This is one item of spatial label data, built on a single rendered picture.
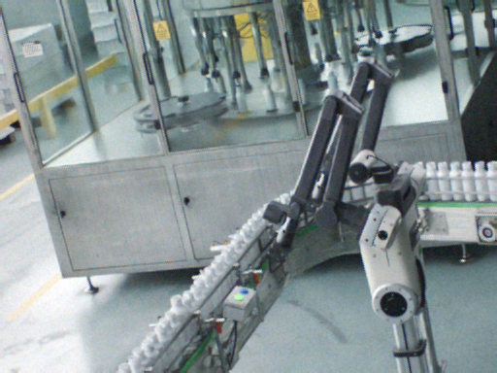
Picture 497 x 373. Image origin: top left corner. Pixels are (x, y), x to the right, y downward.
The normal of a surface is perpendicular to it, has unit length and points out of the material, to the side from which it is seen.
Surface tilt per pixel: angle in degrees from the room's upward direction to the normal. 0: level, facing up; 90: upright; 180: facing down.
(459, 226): 90
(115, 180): 90
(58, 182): 90
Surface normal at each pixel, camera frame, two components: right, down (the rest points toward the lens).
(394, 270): -0.24, 0.52
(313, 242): 0.61, 0.13
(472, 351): -0.19, -0.93
